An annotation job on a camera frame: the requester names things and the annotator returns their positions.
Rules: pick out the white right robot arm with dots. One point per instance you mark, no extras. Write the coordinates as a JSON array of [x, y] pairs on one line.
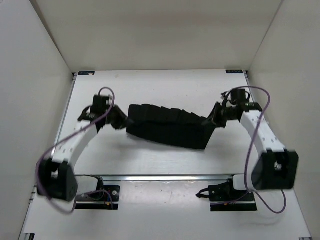
[[276, 166]]

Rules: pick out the blue label sticker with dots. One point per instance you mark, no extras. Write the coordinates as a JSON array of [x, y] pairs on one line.
[[86, 73], [234, 71]]

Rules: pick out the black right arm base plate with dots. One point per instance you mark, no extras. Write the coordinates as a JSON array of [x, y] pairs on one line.
[[223, 197]]

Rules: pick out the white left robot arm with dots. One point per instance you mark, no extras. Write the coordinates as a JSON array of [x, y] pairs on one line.
[[55, 175]]

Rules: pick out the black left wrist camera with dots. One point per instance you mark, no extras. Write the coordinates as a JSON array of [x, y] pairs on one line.
[[100, 104]]

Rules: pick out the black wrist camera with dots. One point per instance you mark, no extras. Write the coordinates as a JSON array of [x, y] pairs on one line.
[[100, 104], [238, 96]]

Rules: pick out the blue label sticker left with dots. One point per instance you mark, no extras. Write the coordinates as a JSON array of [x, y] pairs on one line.
[[86, 73]]

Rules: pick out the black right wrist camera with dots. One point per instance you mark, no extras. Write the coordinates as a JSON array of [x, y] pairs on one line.
[[238, 96]]

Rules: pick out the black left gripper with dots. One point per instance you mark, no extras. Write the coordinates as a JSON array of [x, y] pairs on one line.
[[122, 122]]

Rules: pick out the blue label sticker right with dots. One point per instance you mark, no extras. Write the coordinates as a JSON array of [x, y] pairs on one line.
[[234, 71]]

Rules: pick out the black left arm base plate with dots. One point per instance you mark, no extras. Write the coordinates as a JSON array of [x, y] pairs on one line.
[[96, 194]]

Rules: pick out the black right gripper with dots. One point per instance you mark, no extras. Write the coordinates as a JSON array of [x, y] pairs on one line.
[[214, 119]]

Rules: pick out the black pleated skirt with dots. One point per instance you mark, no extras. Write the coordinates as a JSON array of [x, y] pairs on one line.
[[169, 126]]

